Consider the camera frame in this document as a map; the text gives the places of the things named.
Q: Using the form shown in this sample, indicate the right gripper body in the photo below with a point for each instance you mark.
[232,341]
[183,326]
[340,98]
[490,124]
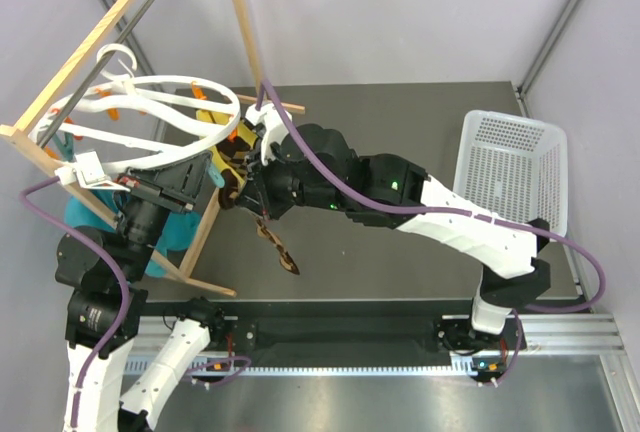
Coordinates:
[277,188]

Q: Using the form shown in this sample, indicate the orange clothespin on yellow cloth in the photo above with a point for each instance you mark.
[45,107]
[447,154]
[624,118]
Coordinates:
[197,91]

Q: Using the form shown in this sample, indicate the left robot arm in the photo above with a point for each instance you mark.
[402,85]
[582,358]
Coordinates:
[105,308]

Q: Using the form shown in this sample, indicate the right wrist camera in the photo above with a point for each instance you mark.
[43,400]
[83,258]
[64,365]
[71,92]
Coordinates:
[265,122]

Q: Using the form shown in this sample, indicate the teal cloth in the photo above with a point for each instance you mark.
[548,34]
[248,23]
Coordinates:
[173,232]

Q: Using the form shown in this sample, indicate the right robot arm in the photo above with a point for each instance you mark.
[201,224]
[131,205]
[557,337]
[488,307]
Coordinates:
[401,196]

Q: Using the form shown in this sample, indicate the white round clip hanger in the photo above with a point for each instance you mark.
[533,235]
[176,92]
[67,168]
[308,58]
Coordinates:
[148,121]

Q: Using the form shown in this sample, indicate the brown argyle sock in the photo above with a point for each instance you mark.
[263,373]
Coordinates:
[240,152]
[226,199]

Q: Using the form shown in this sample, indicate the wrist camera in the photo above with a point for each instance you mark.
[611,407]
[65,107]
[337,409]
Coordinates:
[265,122]
[88,172]

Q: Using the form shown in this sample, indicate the teal clothespin front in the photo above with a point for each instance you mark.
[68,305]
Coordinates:
[216,176]

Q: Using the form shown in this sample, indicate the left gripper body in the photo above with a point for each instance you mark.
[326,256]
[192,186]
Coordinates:
[148,208]

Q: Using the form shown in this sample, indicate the white plastic basket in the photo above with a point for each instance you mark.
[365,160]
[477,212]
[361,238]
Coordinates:
[514,166]

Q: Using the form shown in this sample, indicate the yellow cloth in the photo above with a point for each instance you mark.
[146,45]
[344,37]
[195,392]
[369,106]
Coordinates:
[225,142]

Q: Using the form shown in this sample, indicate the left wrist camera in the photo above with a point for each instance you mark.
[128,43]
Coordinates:
[88,172]

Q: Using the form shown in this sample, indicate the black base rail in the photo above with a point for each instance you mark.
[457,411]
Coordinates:
[428,325]

